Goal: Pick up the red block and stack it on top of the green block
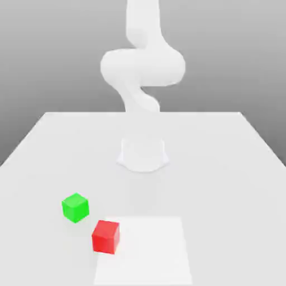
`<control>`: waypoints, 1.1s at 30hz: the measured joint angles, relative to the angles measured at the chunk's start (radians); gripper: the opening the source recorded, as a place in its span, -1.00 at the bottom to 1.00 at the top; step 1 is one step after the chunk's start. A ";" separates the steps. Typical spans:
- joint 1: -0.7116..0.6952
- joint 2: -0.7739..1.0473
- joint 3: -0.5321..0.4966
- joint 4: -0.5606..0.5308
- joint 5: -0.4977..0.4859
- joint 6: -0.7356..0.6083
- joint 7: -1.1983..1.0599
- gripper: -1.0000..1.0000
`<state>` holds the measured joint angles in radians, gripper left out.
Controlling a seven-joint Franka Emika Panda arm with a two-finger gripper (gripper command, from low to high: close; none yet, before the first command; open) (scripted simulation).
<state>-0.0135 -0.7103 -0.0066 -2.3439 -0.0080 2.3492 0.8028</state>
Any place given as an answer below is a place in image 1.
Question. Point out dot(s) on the small green cube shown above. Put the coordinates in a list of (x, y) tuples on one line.
[(75, 207)]

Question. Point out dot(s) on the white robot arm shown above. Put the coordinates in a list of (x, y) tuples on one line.
[(143, 67)]

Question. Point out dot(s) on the small red cube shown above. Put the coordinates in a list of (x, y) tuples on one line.
[(105, 237)]

